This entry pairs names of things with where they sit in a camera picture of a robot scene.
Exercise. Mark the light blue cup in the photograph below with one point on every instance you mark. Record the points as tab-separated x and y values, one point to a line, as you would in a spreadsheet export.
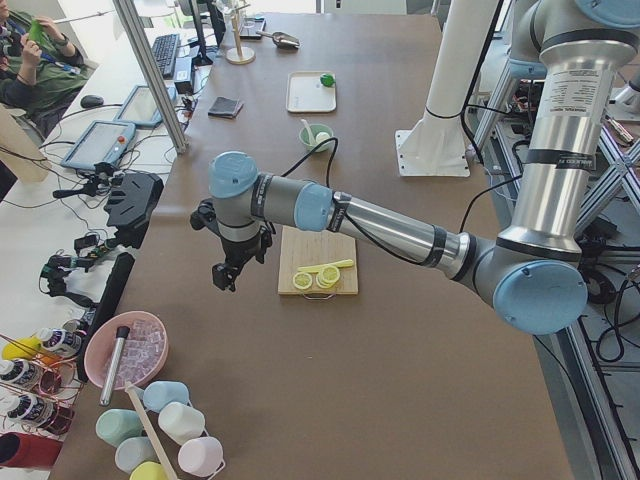
159	394

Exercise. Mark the yellow cup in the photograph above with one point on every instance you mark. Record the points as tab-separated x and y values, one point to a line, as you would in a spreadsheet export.
148	470

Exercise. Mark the white ceramic spoon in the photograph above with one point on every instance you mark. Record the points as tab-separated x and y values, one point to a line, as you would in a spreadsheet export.
310	136

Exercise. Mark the teach pendant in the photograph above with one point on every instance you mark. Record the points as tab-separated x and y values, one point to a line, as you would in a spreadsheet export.
101	142
140	108

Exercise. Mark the pink cup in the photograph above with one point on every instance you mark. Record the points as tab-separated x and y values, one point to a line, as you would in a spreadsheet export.
202	457

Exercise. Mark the white cup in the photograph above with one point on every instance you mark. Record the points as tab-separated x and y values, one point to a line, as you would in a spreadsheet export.
181	422

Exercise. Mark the wooden cup rack pole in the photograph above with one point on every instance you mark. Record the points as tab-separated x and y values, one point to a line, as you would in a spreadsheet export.
159	450

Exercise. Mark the upper lemon slice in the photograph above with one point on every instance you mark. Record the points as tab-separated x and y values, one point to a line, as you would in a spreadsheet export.
328	277

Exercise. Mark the black keyboard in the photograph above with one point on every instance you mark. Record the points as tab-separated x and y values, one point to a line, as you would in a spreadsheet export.
164	50

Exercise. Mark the cream rabbit tray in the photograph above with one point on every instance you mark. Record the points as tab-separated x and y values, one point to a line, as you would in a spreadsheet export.
306	94

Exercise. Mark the white camera pole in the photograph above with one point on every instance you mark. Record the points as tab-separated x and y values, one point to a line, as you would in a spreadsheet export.
436	145

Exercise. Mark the mint green cup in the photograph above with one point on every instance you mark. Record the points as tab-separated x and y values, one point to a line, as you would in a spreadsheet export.
114	426

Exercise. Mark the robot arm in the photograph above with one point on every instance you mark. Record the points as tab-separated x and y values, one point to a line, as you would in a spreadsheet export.
528	273

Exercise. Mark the far teach pendant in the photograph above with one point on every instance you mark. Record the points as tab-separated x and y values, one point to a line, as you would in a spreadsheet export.
140	108

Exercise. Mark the pale blue cup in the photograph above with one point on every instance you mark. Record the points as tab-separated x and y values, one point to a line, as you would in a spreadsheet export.
132	452

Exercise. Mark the wooden cutting board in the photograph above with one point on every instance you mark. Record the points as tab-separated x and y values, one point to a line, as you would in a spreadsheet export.
305	249

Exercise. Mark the wooden cup stand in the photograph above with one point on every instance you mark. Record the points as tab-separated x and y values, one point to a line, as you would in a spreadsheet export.
234	12

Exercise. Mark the grey folded cloth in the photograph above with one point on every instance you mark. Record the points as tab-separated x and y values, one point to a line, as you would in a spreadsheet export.
223	107

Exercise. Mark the white steamed bun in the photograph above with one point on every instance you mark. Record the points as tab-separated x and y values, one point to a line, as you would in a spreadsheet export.
322	136

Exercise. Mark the green lime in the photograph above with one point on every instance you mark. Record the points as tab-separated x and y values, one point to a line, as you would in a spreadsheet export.
327	80

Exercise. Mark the aluminium frame post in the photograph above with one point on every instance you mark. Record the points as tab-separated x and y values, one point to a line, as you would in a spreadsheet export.
138	39

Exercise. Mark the computer mouse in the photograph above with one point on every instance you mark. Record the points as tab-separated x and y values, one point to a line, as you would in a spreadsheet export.
91	101

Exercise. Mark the near teach pendant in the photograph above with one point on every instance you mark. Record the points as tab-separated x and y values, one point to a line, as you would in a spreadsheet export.
101	142

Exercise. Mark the seated person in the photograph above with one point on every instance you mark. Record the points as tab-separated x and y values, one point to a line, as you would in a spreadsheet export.
42	70

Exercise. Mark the metal scoop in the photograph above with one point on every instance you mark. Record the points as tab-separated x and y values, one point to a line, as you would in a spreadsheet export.
281	40

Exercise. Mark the metal tube in bowl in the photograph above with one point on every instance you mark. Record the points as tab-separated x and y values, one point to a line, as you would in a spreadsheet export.
122	334

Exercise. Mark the lemon slice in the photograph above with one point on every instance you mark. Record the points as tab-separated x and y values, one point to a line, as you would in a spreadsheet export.
328	277
302	280

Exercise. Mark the light green bowl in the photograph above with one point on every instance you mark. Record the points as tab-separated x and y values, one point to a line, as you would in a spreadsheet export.
316	128

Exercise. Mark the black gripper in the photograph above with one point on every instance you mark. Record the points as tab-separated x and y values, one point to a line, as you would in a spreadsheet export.
236	251

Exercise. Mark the pink ice bowl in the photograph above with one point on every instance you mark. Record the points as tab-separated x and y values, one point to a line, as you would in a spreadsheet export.
144	354

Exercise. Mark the lower lemon slice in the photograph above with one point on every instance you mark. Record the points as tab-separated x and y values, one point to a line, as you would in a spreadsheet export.
302	280

